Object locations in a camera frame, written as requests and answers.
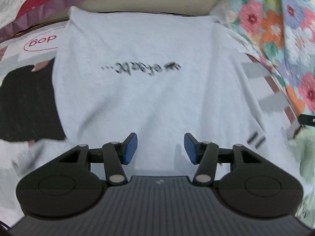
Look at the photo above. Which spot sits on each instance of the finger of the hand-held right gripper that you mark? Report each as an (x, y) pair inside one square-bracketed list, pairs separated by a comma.
[(307, 120)]

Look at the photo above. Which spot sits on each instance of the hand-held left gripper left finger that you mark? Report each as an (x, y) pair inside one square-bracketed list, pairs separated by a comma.
[(130, 148)]

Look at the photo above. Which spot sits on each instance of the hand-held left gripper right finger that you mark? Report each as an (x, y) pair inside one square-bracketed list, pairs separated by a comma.
[(190, 148)]

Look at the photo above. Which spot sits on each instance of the light grey sweatshirt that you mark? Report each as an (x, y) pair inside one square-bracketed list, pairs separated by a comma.
[(147, 98)]

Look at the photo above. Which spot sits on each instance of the light green cloth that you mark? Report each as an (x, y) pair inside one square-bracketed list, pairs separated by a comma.
[(305, 164)]

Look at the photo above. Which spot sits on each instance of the floral patterned quilt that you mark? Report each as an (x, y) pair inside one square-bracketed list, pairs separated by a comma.
[(283, 29)]

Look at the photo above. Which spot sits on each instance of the checked dog print rug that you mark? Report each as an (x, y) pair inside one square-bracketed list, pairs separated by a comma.
[(12, 56)]

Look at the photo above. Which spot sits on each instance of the bear printed white quilt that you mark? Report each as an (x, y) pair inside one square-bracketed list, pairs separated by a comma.
[(14, 0)]

